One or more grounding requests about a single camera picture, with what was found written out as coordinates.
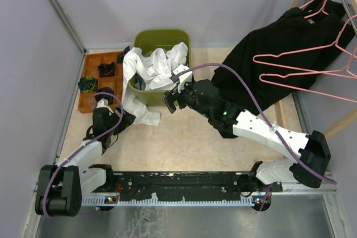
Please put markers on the rolled black sock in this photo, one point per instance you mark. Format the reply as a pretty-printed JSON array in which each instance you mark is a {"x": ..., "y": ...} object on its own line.
[
  {"x": 106, "y": 90},
  {"x": 107, "y": 70},
  {"x": 121, "y": 55}
]

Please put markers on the green plastic basket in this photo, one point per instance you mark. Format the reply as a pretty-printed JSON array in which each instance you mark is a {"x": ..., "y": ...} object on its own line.
[{"x": 148, "y": 41}]

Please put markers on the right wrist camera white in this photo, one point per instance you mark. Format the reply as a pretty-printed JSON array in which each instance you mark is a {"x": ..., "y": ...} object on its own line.
[{"x": 181, "y": 76}]

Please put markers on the white shirt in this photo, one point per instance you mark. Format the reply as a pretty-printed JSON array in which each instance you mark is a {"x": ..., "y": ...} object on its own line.
[{"x": 155, "y": 71}]

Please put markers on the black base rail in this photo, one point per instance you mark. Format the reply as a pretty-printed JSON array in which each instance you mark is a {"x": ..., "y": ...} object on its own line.
[{"x": 178, "y": 186}]

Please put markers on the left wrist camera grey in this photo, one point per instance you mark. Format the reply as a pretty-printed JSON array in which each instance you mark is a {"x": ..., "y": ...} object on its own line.
[{"x": 104, "y": 102}]

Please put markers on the rolled black sock centre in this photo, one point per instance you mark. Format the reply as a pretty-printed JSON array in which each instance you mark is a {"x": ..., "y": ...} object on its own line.
[{"x": 107, "y": 70}]

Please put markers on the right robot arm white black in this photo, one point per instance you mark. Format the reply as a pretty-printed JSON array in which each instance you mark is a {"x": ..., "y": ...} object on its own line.
[{"x": 306, "y": 156}]

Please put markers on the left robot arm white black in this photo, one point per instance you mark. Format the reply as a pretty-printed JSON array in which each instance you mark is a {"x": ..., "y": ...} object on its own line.
[{"x": 62, "y": 186}]

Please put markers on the wooden clothes rack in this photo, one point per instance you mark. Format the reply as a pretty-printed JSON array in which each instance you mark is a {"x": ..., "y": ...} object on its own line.
[{"x": 335, "y": 118}]

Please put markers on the rolled black sock top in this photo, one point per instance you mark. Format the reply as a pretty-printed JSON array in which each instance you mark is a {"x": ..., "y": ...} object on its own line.
[{"x": 121, "y": 55}]

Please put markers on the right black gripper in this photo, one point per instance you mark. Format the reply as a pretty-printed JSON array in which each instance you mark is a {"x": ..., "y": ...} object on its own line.
[{"x": 169, "y": 98}]

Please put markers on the rolled black sock bottom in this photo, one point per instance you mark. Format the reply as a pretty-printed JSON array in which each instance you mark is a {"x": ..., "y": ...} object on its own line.
[{"x": 106, "y": 90}]

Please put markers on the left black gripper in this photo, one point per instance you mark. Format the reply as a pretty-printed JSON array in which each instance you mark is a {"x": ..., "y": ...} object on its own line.
[{"x": 127, "y": 120}]

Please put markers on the grey shirt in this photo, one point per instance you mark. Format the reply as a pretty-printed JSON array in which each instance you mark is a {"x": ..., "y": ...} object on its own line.
[{"x": 140, "y": 83}]

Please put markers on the black shirt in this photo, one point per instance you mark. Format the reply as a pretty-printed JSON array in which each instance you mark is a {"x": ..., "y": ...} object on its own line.
[{"x": 289, "y": 33}]

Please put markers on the orange wooden compartment tray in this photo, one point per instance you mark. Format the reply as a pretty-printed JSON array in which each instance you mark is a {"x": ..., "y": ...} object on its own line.
[{"x": 92, "y": 61}]

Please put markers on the white cable duct strip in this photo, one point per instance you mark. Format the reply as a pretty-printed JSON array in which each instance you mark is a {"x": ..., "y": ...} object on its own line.
[{"x": 107, "y": 201}]

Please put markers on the pink hanger of white shirt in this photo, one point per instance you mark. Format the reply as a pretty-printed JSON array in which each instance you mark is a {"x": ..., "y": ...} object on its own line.
[{"x": 316, "y": 58}]

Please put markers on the pink hanger of grey shirt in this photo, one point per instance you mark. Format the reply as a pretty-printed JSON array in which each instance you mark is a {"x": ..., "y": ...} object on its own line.
[{"x": 302, "y": 79}]

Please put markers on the rolled dark sock green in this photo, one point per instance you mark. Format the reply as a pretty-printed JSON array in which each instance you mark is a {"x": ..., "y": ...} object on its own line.
[{"x": 88, "y": 84}]

